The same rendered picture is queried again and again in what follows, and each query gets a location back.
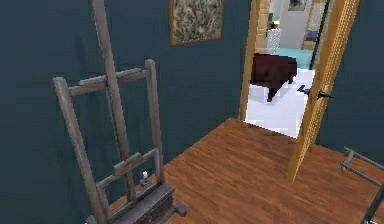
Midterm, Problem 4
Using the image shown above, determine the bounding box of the grey wooden easel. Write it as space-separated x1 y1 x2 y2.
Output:
52 0 188 224

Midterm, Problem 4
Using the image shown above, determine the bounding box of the dark red table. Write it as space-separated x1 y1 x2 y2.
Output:
249 52 298 103

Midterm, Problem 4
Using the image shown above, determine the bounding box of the light wooden room door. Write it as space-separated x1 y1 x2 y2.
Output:
287 0 362 184

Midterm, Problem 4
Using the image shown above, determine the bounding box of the framed mottled wall picture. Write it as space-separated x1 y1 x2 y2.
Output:
168 0 225 46

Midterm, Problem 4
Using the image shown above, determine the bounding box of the black door handle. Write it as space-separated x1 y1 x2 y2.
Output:
317 90 335 101
296 84 312 98

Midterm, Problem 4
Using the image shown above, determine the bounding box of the framed dark wall picture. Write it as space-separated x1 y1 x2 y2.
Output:
287 0 308 12

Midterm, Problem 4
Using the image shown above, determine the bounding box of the grey metal frame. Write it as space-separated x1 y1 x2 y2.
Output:
339 146 384 224

